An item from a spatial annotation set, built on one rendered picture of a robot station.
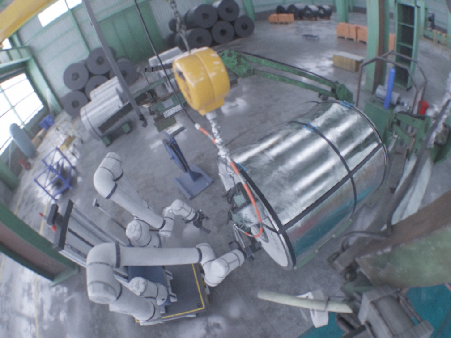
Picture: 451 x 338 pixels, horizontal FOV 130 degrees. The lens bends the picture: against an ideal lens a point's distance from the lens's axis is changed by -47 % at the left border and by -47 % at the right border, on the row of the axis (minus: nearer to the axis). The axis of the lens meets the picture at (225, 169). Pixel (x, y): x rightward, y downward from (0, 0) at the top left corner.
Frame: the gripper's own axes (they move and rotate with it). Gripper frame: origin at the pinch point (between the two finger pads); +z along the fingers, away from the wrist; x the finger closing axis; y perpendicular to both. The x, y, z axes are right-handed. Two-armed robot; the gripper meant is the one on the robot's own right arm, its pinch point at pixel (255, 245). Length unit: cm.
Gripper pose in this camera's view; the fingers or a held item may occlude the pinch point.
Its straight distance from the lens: 120.3
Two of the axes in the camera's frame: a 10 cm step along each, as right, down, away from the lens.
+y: 4.7, 8.2, -3.4
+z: 6.5, -0.5, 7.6
